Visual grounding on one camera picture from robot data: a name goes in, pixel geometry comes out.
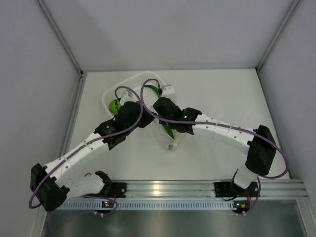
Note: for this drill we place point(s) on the clear zip top bag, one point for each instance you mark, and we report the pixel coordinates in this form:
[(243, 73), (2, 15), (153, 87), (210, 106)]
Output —
[(162, 137)]

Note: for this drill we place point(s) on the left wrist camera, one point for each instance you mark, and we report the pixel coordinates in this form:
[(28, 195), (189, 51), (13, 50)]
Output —
[(127, 96)]

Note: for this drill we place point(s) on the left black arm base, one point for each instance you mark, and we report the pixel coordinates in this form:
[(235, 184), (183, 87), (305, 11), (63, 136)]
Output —
[(115, 190)]

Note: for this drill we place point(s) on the aluminium mounting rail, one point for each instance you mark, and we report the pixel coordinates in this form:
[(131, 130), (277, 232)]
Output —
[(270, 189)]

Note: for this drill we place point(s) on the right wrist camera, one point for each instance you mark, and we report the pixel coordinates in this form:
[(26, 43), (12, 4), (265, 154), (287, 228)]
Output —
[(168, 91)]

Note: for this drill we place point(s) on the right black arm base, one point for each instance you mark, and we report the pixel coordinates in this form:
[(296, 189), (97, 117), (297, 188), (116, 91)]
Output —
[(231, 190)]

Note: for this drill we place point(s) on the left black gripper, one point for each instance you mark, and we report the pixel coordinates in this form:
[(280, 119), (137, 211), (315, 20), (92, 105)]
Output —
[(147, 120)]

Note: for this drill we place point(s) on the green fake pepper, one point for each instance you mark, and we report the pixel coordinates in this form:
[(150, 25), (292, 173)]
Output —
[(168, 130), (157, 91)]

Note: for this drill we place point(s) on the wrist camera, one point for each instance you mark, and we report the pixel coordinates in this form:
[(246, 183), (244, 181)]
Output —
[(127, 96), (168, 91)]

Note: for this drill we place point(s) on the green fake melon ball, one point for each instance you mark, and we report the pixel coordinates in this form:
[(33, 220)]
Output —
[(114, 106)]

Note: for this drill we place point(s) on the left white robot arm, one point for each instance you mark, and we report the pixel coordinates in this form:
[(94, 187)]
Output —
[(52, 184)]

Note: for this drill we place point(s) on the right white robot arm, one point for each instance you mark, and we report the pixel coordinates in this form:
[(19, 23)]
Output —
[(257, 145)]

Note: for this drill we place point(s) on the white slotted cable duct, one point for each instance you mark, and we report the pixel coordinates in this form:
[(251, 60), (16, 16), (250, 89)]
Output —
[(105, 205)]

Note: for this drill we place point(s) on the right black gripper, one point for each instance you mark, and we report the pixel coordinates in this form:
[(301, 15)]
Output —
[(162, 122)]

